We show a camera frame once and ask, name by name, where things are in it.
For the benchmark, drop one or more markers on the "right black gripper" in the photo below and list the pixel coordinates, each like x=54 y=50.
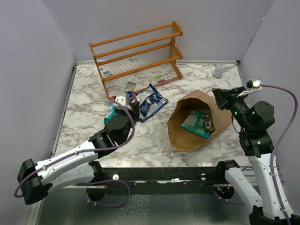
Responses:
x=223 y=96

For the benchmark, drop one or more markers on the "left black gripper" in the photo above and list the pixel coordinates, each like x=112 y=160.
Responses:
x=136 y=111

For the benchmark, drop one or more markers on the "blue Burts chips bag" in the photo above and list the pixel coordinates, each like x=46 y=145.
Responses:
x=132 y=98

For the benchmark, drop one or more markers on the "blue white snack bag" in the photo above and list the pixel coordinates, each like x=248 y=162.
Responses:
x=151 y=101

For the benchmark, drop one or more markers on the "teal snack packet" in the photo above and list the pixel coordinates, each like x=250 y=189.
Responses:
x=111 y=112

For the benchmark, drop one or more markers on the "brown paper bag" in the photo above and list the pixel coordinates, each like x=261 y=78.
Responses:
x=184 y=140

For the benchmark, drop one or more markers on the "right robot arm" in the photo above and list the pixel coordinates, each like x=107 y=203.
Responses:
x=269 y=205

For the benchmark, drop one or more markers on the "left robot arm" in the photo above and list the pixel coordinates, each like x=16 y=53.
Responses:
x=79 y=165

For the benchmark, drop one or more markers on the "green snack packet in bag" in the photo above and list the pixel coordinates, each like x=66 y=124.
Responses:
x=199 y=123

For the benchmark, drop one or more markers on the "small clear plastic jar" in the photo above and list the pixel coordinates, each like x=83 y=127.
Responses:
x=218 y=72

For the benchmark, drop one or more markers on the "red white staple box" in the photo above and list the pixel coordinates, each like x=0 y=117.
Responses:
x=113 y=93

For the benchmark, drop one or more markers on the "purple capped marker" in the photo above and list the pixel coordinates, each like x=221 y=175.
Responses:
x=164 y=80

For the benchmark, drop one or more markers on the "green capped marker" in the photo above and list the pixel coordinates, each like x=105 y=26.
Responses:
x=160 y=75

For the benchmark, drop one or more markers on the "wooden three-tier rack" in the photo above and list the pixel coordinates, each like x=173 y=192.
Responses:
x=156 y=46

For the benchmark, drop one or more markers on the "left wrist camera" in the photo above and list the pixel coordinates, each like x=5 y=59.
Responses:
x=120 y=99

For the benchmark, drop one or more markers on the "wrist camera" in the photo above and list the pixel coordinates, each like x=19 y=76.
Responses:
x=120 y=99
x=253 y=85

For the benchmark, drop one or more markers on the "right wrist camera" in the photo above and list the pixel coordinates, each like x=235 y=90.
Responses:
x=253 y=85

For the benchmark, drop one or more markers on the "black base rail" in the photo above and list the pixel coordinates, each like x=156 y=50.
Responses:
x=157 y=180

